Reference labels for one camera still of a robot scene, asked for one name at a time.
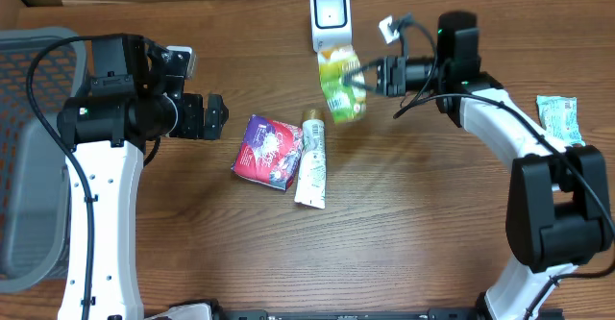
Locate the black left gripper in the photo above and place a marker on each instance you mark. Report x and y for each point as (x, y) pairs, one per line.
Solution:
(218, 112)

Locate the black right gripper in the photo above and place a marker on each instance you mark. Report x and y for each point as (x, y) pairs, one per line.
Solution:
(399, 70)

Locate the green juice carton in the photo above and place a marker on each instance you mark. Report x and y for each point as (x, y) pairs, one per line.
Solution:
(346, 103)

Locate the purple red snack packet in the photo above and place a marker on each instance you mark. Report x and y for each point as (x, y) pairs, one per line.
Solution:
(269, 152)

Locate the white tube gold cap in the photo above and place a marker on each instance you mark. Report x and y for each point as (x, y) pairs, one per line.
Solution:
(312, 175)

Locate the teal white snack packet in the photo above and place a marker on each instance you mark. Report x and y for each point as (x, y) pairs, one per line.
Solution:
(559, 117)

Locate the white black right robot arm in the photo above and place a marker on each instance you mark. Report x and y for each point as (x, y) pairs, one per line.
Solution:
(558, 213)

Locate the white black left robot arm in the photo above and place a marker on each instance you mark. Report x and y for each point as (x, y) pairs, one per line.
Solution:
(135, 95)

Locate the white barcode scanner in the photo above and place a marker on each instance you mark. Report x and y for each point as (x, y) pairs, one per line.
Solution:
(331, 24)

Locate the grey plastic shopping basket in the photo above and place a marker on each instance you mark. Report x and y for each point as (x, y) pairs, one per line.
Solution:
(35, 195)

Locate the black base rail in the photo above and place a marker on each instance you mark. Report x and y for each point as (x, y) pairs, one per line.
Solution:
(431, 314)

